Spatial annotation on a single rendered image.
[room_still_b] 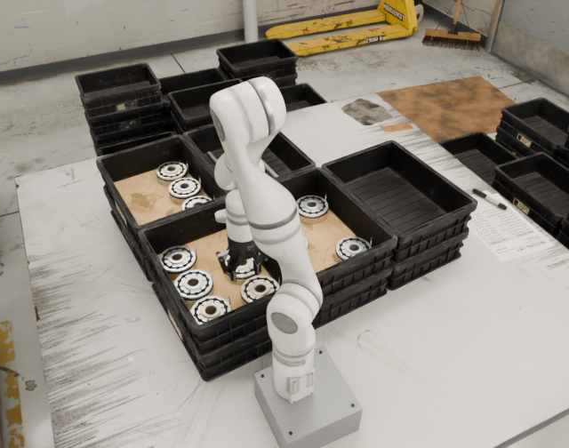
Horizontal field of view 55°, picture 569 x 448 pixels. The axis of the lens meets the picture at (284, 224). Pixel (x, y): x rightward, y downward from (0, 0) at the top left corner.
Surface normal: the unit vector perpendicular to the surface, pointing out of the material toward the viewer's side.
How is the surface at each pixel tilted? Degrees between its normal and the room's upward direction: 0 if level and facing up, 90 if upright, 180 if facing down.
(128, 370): 0
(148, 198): 0
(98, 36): 90
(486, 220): 0
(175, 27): 90
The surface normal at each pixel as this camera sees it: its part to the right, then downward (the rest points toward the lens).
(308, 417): 0.00, -0.73
